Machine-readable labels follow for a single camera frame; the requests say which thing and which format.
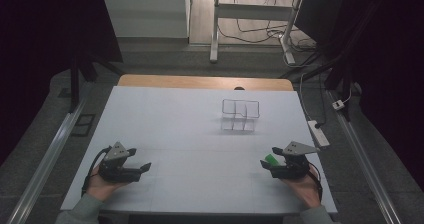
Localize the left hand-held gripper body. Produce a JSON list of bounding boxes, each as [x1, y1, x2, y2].
[[97, 141, 142, 184]]

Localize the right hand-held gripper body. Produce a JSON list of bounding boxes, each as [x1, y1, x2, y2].
[[271, 140, 321, 180]]

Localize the small green block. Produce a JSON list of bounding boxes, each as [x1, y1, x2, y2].
[[264, 154, 280, 167]]

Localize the clear plastic divided box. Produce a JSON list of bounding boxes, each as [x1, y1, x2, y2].
[[219, 98, 261, 133]]

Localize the person's left hand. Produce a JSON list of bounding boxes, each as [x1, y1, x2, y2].
[[86, 164, 125, 203]]

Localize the person's right hand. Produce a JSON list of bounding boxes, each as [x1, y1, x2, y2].
[[281, 169, 322, 209]]

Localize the white power strip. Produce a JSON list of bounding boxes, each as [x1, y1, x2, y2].
[[307, 119, 331, 149]]

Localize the white cabinet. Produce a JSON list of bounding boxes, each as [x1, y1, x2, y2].
[[100, 0, 192, 40]]

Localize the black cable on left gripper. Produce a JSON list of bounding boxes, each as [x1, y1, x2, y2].
[[81, 145, 112, 198]]

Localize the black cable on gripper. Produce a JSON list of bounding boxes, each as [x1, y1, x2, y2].
[[81, 145, 112, 198], [307, 162, 324, 202]]

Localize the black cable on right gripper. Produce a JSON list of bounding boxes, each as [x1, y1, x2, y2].
[[307, 162, 324, 202]]

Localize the aluminium rail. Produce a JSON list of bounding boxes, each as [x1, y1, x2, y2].
[[328, 90, 404, 224], [5, 95, 90, 224]]

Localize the black floor cables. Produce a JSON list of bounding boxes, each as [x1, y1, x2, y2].
[[217, 0, 318, 52]]

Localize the white desk frame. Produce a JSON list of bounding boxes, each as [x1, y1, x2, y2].
[[209, 0, 305, 66]]

